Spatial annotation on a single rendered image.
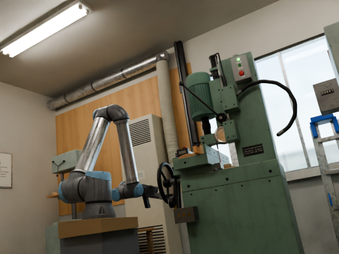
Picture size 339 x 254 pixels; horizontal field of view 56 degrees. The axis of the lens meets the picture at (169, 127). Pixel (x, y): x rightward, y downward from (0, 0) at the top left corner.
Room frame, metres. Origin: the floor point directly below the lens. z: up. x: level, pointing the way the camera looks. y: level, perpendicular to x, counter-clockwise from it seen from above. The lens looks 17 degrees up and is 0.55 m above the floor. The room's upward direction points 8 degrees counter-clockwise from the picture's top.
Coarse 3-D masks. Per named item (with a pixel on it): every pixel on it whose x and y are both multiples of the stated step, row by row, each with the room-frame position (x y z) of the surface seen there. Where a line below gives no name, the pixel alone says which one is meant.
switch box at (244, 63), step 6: (234, 60) 1.80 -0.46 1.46; (240, 60) 1.79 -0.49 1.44; (246, 60) 1.78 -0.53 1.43; (234, 66) 1.81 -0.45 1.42; (246, 66) 1.78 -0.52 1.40; (234, 72) 1.81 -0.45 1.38; (246, 72) 1.78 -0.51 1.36; (234, 78) 1.82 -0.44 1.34; (240, 78) 1.80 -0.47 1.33; (246, 78) 1.79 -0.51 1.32
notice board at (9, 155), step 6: (0, 156) 3.89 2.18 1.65; (6, 156) 3.96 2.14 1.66; (12, 156) 4.04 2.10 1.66; (0, 162) 3.89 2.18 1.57; (6, 162) 3.97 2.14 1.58; (12, 162) 4.04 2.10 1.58; (0, 168) 3.89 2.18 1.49; (6, 168) 3.97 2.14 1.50; (12, 168) 4.04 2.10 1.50; (0, 174) 3.90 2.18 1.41; (6, 174) 3.97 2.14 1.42; (12, 174) 4.04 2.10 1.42; (0, 180) 3.90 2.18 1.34; (6, 180) 3.97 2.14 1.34; (12, 180) 4.04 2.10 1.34; (0, 186) 3.90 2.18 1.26; (6, 186) 3.97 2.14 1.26
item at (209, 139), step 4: (200, 136) 2.05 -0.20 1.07; (204, 136) 2.04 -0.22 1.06; (208, 136) 2.03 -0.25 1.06; (212, 136) 2.02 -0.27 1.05; (200, 140) 2.06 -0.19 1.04; (204, 140) 2.04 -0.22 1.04; (208, 140) 2.04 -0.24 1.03; (212, 140) 2.03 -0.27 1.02; (208, 144) 2.04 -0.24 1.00; (212, 144) 2.04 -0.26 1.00
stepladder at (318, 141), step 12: (312, 120) 2.32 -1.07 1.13; (324, 120) 2.31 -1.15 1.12; (336, 120) 2.26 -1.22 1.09; (312, 132) 2.35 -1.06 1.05; (336, 132) 2.29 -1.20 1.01; (324, 156) 2.33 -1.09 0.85; (324, 168) 2.33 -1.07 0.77; (324, 180) 2.33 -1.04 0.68; (336, 204) 2.29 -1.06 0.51; (336, 216) 2.29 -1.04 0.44; (336, 228) 2.29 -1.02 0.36
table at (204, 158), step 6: (192, 156) 1.82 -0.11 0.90; (198, 156) 1.80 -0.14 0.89; (204, 156) 1.79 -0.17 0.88; (210, 156) 1.86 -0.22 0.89; (174, 162) 1.86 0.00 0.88; (180, 162) 1.85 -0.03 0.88; (186, 162) 1.83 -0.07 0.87; (192, 162) 1.82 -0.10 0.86; (198, 162) 1.81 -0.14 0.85; (204, 162) 1.79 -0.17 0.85; (210, 162) 1.84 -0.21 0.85; (216, 162) 1.97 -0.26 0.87; (222, 162) 2.13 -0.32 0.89; (174, 168) 1.86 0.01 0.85; (180, 168) 1.85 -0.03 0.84; (186, 168) 1.87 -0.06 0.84; (192, 168) 1.90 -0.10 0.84; (174, 174) 2.09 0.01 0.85
